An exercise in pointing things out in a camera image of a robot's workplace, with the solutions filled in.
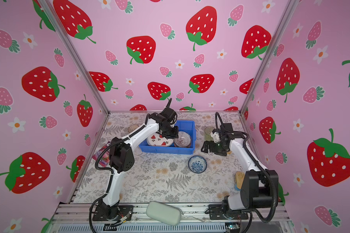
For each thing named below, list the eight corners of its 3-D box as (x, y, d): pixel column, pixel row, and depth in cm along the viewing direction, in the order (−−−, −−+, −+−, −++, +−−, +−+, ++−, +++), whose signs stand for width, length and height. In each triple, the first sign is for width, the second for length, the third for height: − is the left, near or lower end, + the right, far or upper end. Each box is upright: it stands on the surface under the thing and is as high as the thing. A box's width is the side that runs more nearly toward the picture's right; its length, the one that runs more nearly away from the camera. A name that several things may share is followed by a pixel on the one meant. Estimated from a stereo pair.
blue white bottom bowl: (188, 174, 89) (188, 171, 86) (187, 158, 96) (187, 155, 93) (207, 174, 89) (208, 171, 86) (205, 158, 96) (206, 155, 93)
